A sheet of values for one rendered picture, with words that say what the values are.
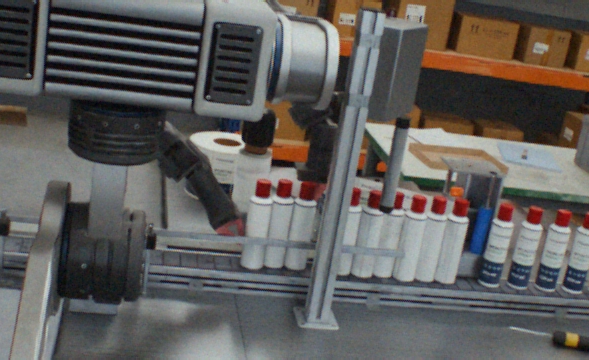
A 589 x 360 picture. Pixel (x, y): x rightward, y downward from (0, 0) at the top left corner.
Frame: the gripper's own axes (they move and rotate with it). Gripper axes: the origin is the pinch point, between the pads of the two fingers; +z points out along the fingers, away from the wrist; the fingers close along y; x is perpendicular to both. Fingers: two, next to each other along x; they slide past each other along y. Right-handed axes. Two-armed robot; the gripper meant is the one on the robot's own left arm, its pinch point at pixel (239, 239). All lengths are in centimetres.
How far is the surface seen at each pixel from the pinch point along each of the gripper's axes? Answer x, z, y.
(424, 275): -32.5, 28.6, -6.8
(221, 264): 6.2, 1.6, -2.9
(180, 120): 37, 104, 434
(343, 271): -16.7, 17.3, -5.8
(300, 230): -13.0, 3.5, -4.0
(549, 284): -58, 48, -9
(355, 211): -25.7, 5.7, -5.1
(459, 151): -81, 83, 139
